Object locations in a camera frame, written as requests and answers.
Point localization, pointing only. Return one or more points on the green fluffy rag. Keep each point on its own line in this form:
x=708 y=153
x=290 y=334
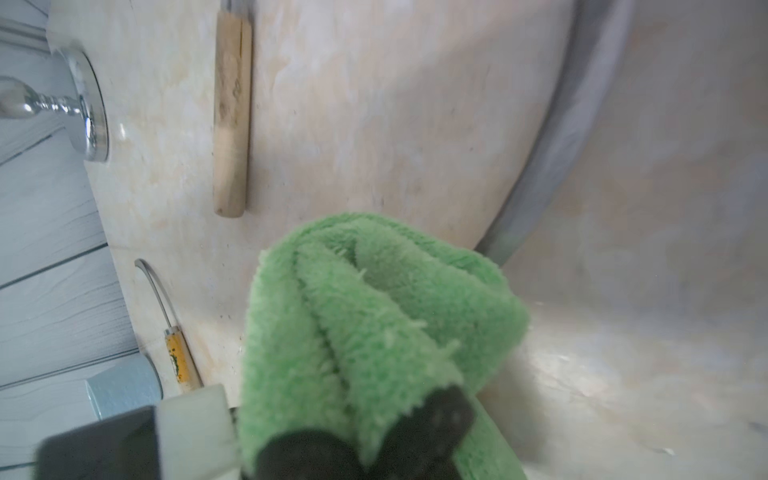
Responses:
x=355 y=319

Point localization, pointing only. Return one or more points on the sickle with wooden handle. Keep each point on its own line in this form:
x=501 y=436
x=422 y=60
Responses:
x=232 y=108

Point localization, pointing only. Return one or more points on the chrome glass rack stand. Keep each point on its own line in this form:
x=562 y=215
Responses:
x=88 y=129

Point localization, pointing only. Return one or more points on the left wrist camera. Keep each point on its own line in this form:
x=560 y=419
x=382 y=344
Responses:
x=191 y=436

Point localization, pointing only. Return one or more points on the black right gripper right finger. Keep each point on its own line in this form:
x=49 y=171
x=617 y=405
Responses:
x=422 y=443

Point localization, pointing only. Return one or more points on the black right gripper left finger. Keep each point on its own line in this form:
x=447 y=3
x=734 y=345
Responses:
x=307 y=454

